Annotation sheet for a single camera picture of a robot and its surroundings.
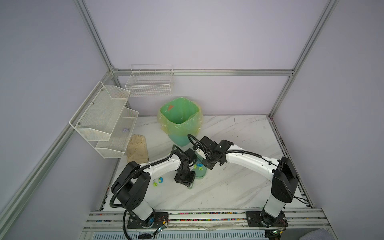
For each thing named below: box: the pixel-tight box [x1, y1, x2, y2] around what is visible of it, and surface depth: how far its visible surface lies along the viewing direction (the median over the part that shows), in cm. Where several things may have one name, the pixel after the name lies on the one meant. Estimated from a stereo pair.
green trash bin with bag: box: [157, 97, 204, 147], surface depth 92 cm
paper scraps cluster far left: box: [153, 176, 164, 187], surface depth 88 cm
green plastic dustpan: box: [188, 159, 208, 190], surface depth 91 cm
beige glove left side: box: [127, 134, 149, 165], surface depth 103 cm
